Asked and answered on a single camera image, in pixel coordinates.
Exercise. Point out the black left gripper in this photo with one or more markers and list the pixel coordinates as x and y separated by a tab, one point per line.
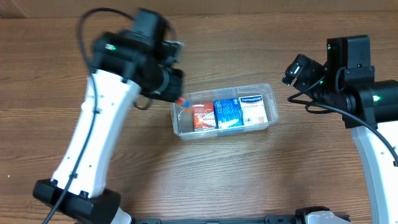
175	84

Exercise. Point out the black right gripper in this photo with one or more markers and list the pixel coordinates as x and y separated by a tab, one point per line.
306	76

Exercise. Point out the orange tablet tube white cap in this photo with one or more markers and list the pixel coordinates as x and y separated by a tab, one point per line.
184	103

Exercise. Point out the red medicine box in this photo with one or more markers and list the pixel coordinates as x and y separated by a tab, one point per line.
203	116

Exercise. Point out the clear plastic container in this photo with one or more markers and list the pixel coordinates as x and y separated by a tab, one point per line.
183	121

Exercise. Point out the blue medicine box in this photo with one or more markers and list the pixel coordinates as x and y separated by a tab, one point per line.
228	113

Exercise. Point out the white blue plaster box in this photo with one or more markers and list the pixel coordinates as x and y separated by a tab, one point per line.
253	110

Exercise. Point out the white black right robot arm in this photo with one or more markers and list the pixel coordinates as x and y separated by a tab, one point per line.
345	84

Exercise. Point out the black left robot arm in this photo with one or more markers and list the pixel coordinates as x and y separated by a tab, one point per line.
136	62

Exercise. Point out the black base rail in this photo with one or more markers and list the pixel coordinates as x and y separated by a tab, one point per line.
268	219

